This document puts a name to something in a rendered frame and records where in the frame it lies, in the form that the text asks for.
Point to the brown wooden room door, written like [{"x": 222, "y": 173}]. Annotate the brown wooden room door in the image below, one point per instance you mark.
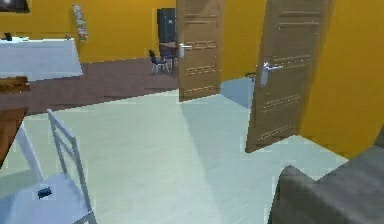
[
  {"x": 283, "y": 83},
  {"x": 200, "y": 56}
]

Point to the dark blue chair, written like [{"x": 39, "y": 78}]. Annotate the dark blue chair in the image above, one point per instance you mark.
[{"x": 157, "y": 62}]

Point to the small brown table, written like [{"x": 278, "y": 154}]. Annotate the small brown table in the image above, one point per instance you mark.
[{"x": 169, "y": 46}]

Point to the black fridge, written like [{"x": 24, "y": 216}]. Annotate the black fridge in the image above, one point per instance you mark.
[{"x": 167, "y": 25}]

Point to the white slatted chair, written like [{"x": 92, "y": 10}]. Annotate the white slatted chair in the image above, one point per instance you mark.
[{"x": 56, "y": 196}]

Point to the grey sofa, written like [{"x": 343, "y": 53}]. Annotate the grey sofa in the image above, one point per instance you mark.
[{"x": 330, "y": 193}]

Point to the white cupboard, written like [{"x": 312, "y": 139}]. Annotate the white cupboard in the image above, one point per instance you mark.
[{"x": 38, "y": 58}]

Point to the small black remote control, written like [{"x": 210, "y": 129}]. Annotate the small black remote control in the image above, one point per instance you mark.
[{"x": 44, "y": 192}]

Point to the brown wooden table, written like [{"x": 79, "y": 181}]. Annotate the brown wooden table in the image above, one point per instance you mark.
[{"x": 10, "y": 110}]

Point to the small black object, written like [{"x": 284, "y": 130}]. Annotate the small black object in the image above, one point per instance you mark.
[{"x": 8, "y": 36}]

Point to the tall narrow wall picture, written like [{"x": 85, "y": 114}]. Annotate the tall narrow wall picture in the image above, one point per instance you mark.
[{"x": 81, "y": 22}]

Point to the dark framed wall picture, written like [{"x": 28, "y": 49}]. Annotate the dark framed wall picture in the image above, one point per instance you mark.
[{"x": 13, "y": 5}]

